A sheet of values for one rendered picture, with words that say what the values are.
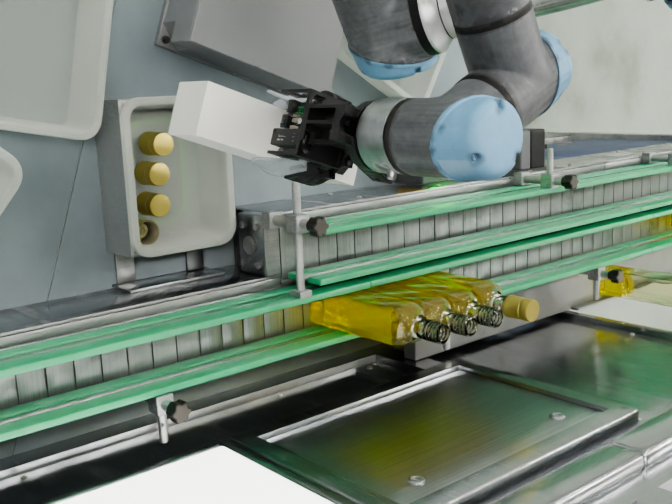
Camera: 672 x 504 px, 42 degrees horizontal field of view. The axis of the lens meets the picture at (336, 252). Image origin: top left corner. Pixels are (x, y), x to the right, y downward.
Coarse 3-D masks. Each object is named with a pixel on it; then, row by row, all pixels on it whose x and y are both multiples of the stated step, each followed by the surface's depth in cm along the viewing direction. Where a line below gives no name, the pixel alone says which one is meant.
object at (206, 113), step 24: (192, 96) 97; (216, 96) 97; (240, 96) 99; (192, 120) 97; (216, 120) 97; (240, 120) 99; (264, 120) 101; (216, 144) 100; (240, 144) 99; (264, 144) 102
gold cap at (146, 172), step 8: (136, 168) 128; (144, 168) 127; (152, 168) 126; (160, 168) 126; (136, 176) 128; (144, 176) 127; (152, 176) 126; (160, 176) 126; (168, 176) 127; (144, 184) 129; (152, 184) 127; (160, 184) 127
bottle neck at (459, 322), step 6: (444, 312) 128; (450, 312) 128; (444, 318) 127; (450, 318) 126; (456, 318) 126; (462, 318) 125; (468, 318) 124; (474, 318) 125; (450, 324) 126; (456, 324) 125; (462, 324) 124; (468, 324) 127; (474, 324) 126; (450, 330) 127; (456, 330) 126; (462, 330) 125; (468, 330) 126; (474, 330) 126; (468, 336) 125
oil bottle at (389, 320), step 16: (320, 304) 137; (336, 304) 134; (352, 304) 131; (368, 304) 128; (384, 304) 127; (400, 304) 127; (416, 304) 127; (320, 320) 137; (336, 320) 134; (352, 320) 131; (368, 320) 129; (384, 320) 126; (400, 320) 124; (368, 336) 129; (384, 336) 126; (400, 336) 124
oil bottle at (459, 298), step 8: (400, 280) 143; (408, 280) 142; (416, 280) 142; (408, 288) 138; (416, 288) 137; (424, 288) 136; (432, 288) 136; (440, 288) 136; (448, 288) 136; (456, 288) 136; (448, 296) 132; (456, 296) 132; (464, 296) 132; (472, 296) 133; (456, 304) 131; (464, 304) 131; (456, 312) 131; (464, 312) 131
